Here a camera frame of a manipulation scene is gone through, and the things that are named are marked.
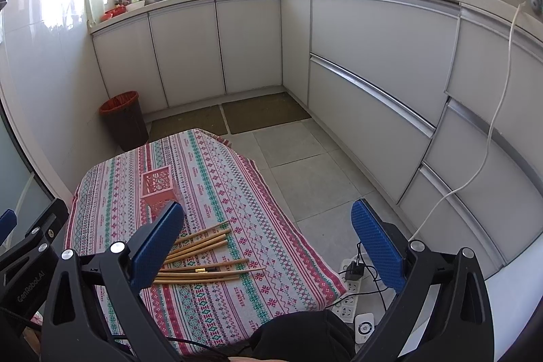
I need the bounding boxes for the brown floor mat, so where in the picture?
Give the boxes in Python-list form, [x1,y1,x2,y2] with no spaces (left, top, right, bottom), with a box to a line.
[222,92,310,134]
[144,105,228,141]

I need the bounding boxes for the white power cable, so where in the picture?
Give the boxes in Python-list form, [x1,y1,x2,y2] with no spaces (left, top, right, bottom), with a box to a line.
[409,0,529,244]

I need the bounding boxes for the white round device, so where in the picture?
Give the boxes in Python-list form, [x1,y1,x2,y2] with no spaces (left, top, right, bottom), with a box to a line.
[354,312,375,345]

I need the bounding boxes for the black gold-tipped chopstick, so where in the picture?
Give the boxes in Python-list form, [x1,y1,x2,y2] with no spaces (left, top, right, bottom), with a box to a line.
[186,267,221,274]

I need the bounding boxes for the black cable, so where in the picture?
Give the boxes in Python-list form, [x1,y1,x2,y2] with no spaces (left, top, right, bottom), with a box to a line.
[322,240,399,312]

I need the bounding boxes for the white power strip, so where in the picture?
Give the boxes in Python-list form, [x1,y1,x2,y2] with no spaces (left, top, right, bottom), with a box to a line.
[331,258,374,324]

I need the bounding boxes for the pink perforated utensil holder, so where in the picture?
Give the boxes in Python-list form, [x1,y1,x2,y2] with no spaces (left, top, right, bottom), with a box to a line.
[139,165,181,220]

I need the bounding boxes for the black power adapter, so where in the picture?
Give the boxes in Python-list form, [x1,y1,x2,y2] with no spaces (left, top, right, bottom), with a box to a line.
[343,261,366,281]

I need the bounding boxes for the red-lined dark trash bin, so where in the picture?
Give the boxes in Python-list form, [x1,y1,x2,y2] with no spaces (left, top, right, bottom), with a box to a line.
[98,91,149,152]

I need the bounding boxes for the white kitchen cabinets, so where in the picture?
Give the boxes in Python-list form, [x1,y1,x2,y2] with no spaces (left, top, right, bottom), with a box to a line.
[89,0,542,275]

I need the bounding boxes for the patterned embroidered tablecloth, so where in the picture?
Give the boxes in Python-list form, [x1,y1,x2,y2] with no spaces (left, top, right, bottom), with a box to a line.
[65,129,346,356]

